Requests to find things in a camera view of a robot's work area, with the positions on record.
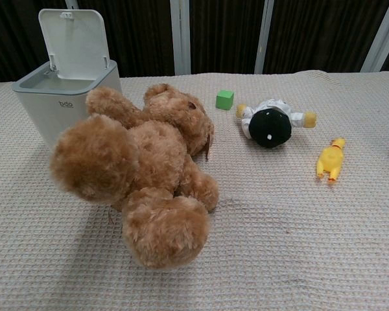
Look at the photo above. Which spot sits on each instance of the yellow rubber chicken toy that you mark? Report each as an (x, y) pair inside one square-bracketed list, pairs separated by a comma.
[(330, 158)]

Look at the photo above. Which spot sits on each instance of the black-haired doll in white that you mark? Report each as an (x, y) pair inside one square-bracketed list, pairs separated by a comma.
[(269, 126)]

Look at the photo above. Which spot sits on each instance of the green cube block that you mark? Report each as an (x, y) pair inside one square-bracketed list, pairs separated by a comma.
[(224, 99)]

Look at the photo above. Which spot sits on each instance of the beige waffle-weave table cloth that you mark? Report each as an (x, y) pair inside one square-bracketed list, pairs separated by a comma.
[(278, 226)]

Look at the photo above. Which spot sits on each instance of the white square box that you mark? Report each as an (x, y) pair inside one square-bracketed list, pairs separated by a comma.
[(42, 97)]

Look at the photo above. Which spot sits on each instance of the brown teddy bear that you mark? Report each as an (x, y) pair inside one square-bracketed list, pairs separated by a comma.
[(149, 155)]

